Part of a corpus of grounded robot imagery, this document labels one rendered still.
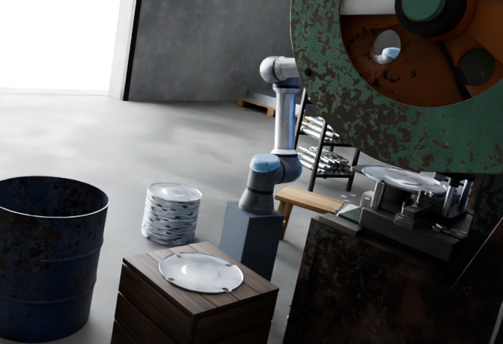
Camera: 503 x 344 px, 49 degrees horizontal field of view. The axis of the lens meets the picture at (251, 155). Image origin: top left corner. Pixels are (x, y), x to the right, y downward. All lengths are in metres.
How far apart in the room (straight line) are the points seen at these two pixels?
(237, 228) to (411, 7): 1.26
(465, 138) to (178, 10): 5.96
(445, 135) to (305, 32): 0.49
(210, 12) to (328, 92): 6.04
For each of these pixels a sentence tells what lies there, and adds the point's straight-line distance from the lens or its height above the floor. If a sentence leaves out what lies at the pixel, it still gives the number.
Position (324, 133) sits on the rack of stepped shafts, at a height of 0.48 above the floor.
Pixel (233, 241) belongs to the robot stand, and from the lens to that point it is 2.34.
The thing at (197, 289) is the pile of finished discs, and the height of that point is 0.35.
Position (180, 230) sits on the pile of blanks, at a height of 0.08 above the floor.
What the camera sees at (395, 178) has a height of 0.79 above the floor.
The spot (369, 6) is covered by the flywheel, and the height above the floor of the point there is 1.30.
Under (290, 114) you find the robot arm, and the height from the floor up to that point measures 0.86.
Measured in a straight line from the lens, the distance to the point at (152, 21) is 6.85.
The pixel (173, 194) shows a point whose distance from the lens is 2.94.
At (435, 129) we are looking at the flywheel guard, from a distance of 1.42.
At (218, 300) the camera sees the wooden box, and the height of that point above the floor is 0.35.
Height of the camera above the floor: 1.21
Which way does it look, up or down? 14 degrees down
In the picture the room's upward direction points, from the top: 11 degrees clockwise
